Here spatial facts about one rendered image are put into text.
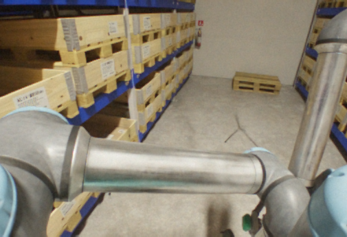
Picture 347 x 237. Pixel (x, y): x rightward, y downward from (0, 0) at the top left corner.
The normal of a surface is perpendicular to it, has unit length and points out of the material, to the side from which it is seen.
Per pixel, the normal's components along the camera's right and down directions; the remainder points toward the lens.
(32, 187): 0.85, -0.52
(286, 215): -0.57, -0.23
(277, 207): -0.80, -0.24
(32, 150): 0.71, -0.67
